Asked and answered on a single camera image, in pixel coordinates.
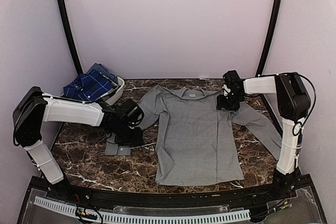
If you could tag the white slotted cable duct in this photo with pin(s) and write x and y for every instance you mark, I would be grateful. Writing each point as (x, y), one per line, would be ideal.
(111, 217)

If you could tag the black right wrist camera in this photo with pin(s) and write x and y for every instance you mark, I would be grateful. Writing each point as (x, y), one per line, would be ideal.
(233, 83)

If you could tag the grey long sleeve shirt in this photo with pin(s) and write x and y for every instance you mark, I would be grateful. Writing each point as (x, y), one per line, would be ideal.
(195, 144)

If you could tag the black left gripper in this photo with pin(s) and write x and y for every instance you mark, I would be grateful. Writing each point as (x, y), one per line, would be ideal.
(137, 139)

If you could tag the black right frame post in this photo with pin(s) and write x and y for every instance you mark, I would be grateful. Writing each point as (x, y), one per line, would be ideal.
(269, 37)

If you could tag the black left frame post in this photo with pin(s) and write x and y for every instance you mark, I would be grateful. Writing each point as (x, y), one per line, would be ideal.
(69, 37)

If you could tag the blue small-check shirt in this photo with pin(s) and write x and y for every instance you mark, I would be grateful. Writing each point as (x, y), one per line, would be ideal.
(103, 71)

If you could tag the black frame post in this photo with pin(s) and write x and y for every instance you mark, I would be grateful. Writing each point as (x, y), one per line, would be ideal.
(269, 37)
(69, 37)

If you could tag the black white checked shirt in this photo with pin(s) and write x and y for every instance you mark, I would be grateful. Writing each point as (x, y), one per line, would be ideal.
(109, 94)

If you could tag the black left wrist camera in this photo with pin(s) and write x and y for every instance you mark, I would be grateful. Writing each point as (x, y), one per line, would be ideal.
(131, 113)

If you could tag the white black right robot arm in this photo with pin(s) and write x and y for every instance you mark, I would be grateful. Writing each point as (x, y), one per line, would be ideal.
(294, 106)

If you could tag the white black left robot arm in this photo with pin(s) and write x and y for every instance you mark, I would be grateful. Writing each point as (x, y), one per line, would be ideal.
(37, 107)

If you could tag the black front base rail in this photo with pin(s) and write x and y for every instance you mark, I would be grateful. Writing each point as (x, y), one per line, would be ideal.
(107, 199)

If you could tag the white laundry basket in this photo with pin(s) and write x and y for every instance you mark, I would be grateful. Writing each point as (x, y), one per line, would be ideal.
(117, 95)

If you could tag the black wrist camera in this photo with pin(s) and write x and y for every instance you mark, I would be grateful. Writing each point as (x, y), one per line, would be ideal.
(233, 83)
(131, 113)

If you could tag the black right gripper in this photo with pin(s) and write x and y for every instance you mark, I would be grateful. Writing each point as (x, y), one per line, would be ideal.
(220, 103)

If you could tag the blue plaid shirt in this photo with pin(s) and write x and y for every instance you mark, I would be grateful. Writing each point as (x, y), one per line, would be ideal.
(87, 87)

